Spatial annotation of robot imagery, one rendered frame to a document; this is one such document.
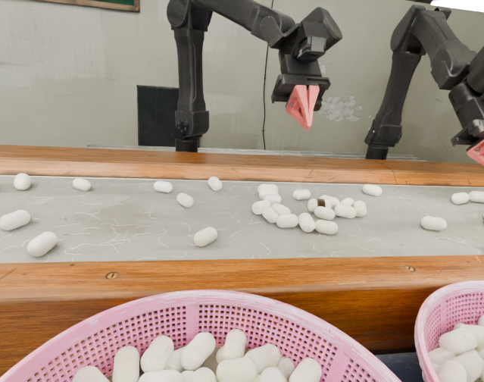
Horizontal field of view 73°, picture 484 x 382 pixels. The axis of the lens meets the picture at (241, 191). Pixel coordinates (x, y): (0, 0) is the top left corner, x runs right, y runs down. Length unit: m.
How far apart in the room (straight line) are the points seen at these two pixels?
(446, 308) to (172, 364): 0.26
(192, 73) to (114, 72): 1.68
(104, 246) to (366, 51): 2.66
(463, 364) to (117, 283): 0.30
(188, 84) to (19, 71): 1.90
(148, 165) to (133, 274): 0.35
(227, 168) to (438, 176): 0.47
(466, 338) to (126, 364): 0.29
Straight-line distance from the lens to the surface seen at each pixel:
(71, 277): 0.34
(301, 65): 0.68
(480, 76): 0.76
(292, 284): 0.33
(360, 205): 0.55
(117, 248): 0.42
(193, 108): 0.88
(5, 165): 0.71
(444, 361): 0.36
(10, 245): 0.46
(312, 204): 0.53
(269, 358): 0.29
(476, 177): 0.91
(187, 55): 0.89
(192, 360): 0.29
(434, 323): 0.37
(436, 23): 0.97
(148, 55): 2.50
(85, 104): 2.59
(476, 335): 0.39
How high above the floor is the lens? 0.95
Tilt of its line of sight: 21 degrees down
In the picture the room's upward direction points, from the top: 5 degrees clockwise
